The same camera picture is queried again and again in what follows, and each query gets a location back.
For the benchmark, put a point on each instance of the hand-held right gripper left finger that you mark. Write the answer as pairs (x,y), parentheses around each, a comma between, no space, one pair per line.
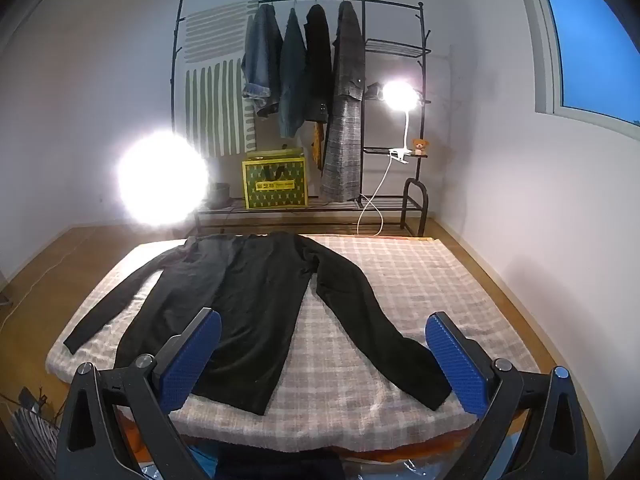
(192,360)

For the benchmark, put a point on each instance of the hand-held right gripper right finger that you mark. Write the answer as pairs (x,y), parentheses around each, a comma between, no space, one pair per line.
(455,360)

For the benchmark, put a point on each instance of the black sweater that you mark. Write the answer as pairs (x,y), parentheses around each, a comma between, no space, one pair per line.
(250,310)

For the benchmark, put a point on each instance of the black metal clothes rack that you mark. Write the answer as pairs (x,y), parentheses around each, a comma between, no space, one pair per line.
(395,49)

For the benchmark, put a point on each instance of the blue cloth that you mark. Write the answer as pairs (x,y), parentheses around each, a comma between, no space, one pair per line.
(205,460)

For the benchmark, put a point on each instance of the plaid blanket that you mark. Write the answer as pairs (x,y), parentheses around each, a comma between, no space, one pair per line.
(400,270)

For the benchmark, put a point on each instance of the dark cloth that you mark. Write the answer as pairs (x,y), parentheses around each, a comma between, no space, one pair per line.
(280,462)

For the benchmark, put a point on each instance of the round dark container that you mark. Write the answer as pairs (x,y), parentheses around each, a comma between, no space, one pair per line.
(218,195)

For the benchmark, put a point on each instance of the grey striped cloth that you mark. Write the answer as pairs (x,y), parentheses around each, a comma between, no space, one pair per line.
(32,440)

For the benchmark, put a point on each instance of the yellow green patterned box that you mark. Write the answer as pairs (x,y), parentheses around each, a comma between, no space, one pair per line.
(275,182)

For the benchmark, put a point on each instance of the small teddy bear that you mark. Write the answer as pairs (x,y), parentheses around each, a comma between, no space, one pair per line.
(420,146)

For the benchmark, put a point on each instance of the orange hanging garment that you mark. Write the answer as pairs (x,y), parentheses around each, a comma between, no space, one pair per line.
(316,147)

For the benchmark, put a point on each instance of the white clip lamp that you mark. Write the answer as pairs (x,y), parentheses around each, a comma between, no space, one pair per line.
(400,95)

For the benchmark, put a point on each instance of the dark item on rack shelf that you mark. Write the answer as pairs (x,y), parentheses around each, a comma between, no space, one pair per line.
(372,91)

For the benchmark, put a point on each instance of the teal jacket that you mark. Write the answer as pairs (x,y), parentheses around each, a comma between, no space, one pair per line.
(292,85)

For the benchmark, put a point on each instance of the blue denim jacket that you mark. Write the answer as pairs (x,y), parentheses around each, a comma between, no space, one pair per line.
(260,60)

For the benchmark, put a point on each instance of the black coat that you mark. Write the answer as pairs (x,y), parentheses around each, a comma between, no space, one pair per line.
(317,60)

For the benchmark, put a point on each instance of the window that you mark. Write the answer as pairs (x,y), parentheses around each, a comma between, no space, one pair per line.
(590,50)

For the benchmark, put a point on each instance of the green striped wall hanging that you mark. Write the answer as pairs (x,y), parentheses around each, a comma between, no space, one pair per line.
(210,105)

